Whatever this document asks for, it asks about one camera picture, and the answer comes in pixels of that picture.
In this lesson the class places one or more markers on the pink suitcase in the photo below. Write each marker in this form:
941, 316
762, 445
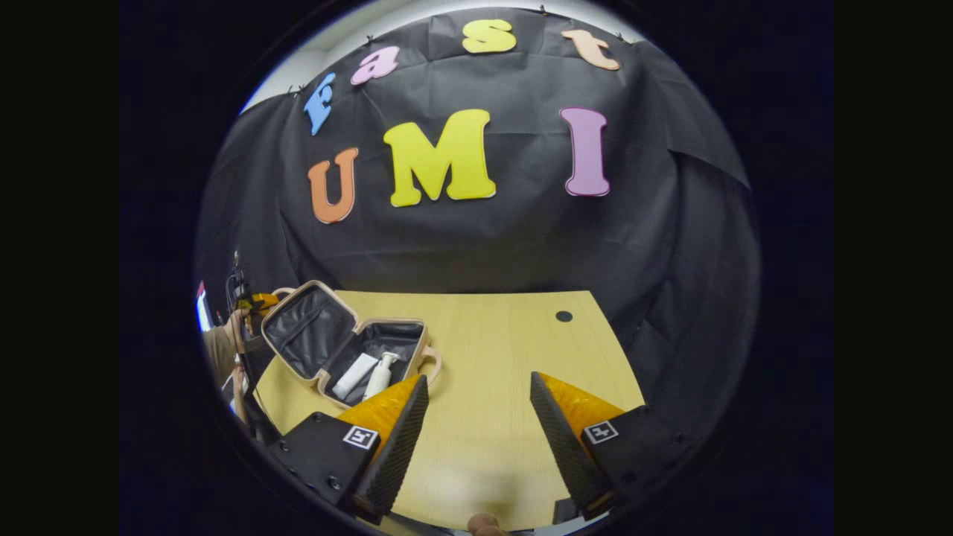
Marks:
313, 335

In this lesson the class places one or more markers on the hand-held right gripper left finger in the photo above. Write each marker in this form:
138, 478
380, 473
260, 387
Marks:
398, 447

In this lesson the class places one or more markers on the black backdrop cloth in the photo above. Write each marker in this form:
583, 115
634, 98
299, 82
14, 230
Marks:
521, 238

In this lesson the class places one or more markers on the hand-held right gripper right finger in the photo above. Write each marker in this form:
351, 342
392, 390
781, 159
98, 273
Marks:
566, 447

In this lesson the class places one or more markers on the white squeeze tube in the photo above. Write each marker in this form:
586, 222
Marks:
355, 376

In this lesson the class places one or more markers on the white pump bottle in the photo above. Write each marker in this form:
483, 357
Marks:
380, 376

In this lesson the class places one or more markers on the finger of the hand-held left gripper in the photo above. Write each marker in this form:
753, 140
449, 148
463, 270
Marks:
266, 301

